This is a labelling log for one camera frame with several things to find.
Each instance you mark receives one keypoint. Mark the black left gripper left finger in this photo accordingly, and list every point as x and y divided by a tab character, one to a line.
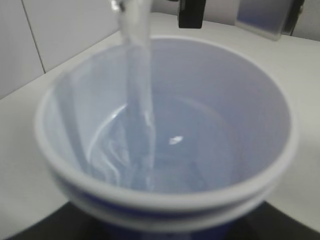
67	223

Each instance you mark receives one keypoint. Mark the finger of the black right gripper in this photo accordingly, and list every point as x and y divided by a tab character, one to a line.
191	14

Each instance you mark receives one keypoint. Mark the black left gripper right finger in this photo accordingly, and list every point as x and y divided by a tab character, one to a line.
268	223

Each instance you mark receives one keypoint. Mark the clear Wahaha water bottle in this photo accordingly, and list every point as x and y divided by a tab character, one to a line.
134	20

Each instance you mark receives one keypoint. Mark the blue paper cup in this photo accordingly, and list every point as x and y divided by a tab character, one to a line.
224	135

